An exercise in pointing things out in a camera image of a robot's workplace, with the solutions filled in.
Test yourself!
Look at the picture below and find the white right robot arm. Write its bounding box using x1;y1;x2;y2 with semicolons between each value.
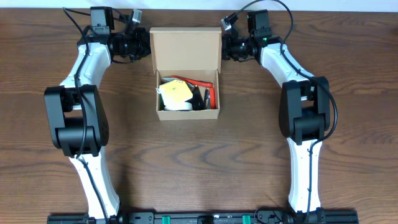
221;10;330;213

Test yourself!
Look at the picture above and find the red stapler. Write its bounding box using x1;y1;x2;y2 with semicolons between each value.
206;87;216;110

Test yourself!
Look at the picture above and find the white yellow sticky note pad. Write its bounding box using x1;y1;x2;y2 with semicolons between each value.
156;80;193;106

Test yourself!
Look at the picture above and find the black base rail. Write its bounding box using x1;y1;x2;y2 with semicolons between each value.
46;208;360;224

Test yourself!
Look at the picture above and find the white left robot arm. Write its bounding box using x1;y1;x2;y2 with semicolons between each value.
44;6;150;223

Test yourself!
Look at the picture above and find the red utility knife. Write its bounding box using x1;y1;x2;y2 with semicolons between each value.
171;75;213;88

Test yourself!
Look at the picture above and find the white tape roll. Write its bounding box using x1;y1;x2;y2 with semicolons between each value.
164;101;193;111

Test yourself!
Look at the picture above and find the brown cardboard box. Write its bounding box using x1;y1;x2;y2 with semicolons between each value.
150;27;221;121

